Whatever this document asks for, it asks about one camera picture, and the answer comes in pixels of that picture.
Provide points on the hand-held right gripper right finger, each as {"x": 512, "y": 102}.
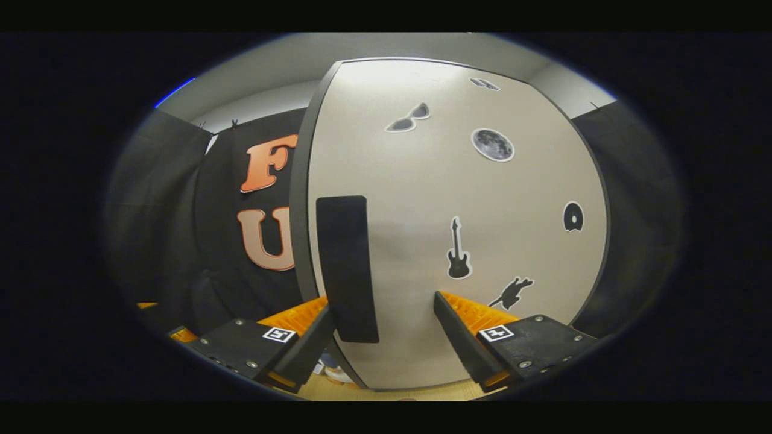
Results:
{"x": 461, "y": 343}

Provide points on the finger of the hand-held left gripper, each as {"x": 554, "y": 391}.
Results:
{"x": 146, "y": 305}
{"x": 183, "y": 335}

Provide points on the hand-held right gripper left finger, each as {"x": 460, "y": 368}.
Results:
{"x": 301, "y": 355}

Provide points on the grey cabinet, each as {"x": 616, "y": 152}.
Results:
{"x": 300, "y": 211}

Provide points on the plush penguin toy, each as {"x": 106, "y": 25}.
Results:
{"x": 338, "y": 374}

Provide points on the black backdrop cloth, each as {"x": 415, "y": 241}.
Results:
{"x": 157, "y": 211}

